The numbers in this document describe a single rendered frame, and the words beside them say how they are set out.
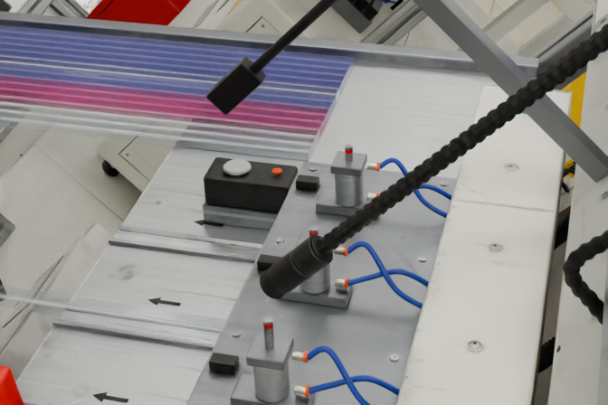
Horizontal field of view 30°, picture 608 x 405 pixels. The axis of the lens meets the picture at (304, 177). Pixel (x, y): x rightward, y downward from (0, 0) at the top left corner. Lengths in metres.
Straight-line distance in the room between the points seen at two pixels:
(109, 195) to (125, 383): 1.66
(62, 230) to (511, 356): 1.70
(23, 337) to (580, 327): 0.80
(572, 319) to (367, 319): 0.15
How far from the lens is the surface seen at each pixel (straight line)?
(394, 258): 0.85
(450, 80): 1.21
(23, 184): 2.37
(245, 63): 0.85
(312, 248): 0.60
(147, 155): 2.40
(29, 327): 1.38
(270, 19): 2.15
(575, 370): 0.69
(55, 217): 2.37
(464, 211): 0.87
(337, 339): 0.78
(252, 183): 0.96
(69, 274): 1.45
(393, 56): 1.24
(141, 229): 1.00
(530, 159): 0.93
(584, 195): 0.84
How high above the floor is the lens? 1.66
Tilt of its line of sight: 34 degrees down
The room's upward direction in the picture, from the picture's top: 51 degrees clockwise
